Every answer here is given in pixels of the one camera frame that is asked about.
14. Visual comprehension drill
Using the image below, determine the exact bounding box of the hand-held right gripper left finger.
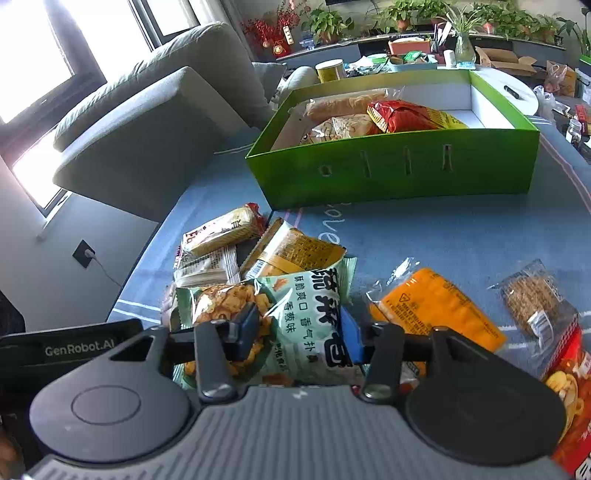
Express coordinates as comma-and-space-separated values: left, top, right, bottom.
108, 302, 264, 402

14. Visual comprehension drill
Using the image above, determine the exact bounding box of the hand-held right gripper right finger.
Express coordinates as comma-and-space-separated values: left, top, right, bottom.
339, 308, 499, 402

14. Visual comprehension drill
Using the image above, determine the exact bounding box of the green chip packet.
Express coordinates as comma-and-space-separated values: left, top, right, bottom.
173, 256, 358, 388

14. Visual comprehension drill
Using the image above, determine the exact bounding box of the orange packet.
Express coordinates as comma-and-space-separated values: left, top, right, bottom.
365, 268, 508, 377

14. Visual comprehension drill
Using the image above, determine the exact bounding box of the beige cracker packet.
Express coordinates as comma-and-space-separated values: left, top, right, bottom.
181, 203, 269, 258

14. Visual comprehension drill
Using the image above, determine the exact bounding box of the green cardboard box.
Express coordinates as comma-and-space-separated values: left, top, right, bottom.
245, 69, 541, 210

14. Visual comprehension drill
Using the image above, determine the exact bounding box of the brown cake clear packet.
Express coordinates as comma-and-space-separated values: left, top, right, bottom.
488, 258, 580, 340

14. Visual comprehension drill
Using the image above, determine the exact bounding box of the pale printed packet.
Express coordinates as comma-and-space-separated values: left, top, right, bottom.
299, 115, 384, 146

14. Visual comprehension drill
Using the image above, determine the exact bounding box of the red yellow packet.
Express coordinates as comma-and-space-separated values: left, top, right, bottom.
366, 99, 469, 134

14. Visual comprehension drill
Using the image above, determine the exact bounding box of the brown bread packet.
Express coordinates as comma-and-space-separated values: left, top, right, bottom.
305, 91, 389, 121

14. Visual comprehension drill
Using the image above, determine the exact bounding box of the large red packet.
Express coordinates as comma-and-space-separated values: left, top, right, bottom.
540, 318, 591, 480

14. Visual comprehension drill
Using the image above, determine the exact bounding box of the grey sofa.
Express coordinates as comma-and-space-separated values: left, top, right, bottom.
51, 21, 278, 222

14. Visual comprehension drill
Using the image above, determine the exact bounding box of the grey pillow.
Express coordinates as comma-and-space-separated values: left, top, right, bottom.
252, 60, 287, 100

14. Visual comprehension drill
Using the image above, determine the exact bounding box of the yellow can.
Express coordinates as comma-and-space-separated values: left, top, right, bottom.
315, 60, 347, 84

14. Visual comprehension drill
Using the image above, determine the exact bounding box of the blue basket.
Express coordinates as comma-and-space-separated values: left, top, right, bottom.
388, 51, 439, 72

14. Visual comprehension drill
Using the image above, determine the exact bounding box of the orange red box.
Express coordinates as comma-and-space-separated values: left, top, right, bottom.
388, 38, 432, 55

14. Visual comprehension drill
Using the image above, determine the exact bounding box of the window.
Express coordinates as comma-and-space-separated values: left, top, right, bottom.
0, 0, 158, 125

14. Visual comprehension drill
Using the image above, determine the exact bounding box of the red flower decoration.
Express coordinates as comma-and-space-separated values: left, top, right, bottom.
240, 0, 301, 58

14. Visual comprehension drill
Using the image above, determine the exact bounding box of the clear plastic bag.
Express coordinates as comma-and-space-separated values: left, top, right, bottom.
533, 85, 561, 123

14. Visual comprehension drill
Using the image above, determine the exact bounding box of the spider plant in glass vase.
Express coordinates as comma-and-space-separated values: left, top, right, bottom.
436, 4, 485, 63

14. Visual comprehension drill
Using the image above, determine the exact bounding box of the open brown cardboard box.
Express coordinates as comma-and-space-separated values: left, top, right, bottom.
475, 46, 539, 75

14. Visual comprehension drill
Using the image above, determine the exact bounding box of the potted green plant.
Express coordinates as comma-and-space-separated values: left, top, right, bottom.
531, 14, 566, 44
475, 2, 539, 40
372, 0, 428, 33
300, 4, 354, 44

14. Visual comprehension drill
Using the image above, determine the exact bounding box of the plastic bag of fruit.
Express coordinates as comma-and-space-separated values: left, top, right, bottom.
545, 60, 578, 95

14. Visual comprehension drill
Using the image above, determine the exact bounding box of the white power cable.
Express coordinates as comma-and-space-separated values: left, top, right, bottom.
85, 249, 125, 289

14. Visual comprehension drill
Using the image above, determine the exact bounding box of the black wall socket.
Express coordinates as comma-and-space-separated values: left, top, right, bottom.
72, 239, 96, 268

